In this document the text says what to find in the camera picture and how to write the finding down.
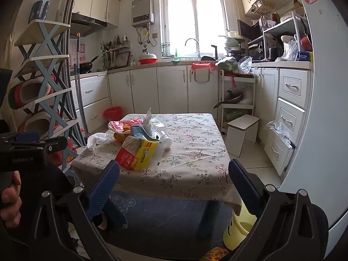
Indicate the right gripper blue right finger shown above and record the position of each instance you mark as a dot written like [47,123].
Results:
[248,185]

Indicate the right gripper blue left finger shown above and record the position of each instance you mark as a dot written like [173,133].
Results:
[100,192]

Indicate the yellow red cardboard box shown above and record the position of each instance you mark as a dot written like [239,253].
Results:
[136,153]

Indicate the large orange peel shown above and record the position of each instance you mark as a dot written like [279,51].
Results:
[120,137]

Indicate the red snack wrapper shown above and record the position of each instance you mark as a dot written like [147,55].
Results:
[123,126]

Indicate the clear plastic bottle white cap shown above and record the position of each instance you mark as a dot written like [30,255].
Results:
[164,140]

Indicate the white plastic bag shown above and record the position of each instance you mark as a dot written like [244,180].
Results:
[96,139]

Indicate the blue milk carton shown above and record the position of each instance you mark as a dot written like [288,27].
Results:
[139,132]

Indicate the yellow trash bin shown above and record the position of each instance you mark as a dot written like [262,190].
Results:
[238,228]

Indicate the person's left hand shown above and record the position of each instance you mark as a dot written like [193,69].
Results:
[12,202]

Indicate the floral tablecloth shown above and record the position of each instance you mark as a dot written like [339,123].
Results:
[195,166]

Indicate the small white wooden stool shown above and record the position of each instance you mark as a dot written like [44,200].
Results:
[239,130]

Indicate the clear bag on drawer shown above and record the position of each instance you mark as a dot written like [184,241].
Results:
[277,127]

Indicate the colourful knitted slipper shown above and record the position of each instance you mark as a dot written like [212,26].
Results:
[215,254]

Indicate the white refrigerator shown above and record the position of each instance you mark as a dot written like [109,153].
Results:
[320,163]

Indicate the white blue shoe rack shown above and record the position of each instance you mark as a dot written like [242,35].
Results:
[43,93]

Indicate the red lined floor bin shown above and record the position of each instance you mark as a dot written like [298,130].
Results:
[113,113]

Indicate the black pan on cart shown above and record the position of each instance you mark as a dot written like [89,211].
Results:
[232,97]

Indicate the white rolling shelf cart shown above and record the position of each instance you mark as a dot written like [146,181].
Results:
[235,82]

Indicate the black wok on stove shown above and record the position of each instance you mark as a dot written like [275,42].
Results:
[86,67]

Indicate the green vegetables bag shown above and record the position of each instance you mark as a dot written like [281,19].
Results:
[228,64]

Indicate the red bag door hanger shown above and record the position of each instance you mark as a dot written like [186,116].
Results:
[201,71]

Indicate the chrome sink faucet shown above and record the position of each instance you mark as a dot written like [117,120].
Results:
[194,47]

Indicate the red white covered basin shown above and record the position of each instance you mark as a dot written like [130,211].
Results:
[147,58]

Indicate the metal counter shelf rack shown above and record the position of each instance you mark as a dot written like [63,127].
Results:
[266,35]

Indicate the wall gas water heater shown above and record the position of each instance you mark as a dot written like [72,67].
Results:
[142,13]

